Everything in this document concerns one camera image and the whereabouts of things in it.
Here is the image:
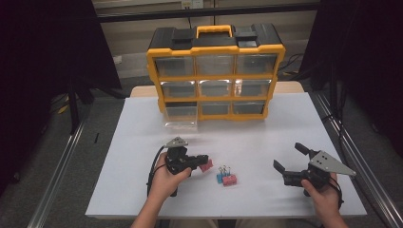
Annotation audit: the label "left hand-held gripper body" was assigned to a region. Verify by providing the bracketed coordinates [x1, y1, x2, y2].
[164, 136, 199, 176]

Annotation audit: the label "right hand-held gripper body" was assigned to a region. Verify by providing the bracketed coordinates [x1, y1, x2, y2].
[282, 150, 356, 190]

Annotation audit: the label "pink binder clip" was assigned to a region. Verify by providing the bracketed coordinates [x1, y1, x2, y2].
[221, 165, 238, 187]
[199, 159, 214, 174]

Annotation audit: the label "blue binder clip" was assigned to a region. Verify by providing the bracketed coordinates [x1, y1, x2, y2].
[216, 164, 228, 184]

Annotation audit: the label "clear plastic bin drawer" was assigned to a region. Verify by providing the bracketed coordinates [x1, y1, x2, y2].
[163, 105, 200, 129]

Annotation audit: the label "yellow black organizer cabinet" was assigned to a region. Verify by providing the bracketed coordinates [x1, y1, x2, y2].
[145, 24, 287, 123]

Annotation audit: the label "person's left hand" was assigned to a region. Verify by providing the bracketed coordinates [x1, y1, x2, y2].
[147, 152, 193, 203]

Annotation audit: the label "person's right hand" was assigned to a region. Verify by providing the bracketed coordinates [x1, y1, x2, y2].
[300, 173, 341, 218]

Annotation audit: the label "white table mat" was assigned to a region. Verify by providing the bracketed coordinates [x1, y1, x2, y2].
[85, 92, 368, 220]

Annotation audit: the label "grid of clear drawers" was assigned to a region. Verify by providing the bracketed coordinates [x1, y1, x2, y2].
[154, 54, 278, 116]

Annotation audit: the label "black curtain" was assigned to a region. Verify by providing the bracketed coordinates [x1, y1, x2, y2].
[298, 0, 403, 160]
[0, 0, 123, 194]

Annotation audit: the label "black stand pole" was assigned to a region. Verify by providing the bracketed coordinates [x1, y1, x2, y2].
[67, 75, 81, 135]

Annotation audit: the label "black horizontal bar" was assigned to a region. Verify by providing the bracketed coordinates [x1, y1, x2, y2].
[96, 2, 320, 24]

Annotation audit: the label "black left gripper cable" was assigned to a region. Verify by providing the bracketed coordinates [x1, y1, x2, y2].
[145, 145, 166, 198]

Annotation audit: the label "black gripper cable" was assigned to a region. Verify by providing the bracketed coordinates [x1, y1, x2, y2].
[329, 176, 345, 210]
[145, 145, 166, 198]

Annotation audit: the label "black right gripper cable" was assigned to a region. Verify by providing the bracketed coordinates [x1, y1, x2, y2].
[329, 176, 345, 210]

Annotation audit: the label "metal floor rail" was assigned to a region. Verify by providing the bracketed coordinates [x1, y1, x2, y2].
[312, 91, 403, 228]
[27, 120, 86, 228]

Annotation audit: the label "black floor cables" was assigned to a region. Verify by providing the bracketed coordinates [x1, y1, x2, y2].
[278, 52, 306, 81]

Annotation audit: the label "white wall outlet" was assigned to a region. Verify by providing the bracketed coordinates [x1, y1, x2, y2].
[181, 0, 204, 10]

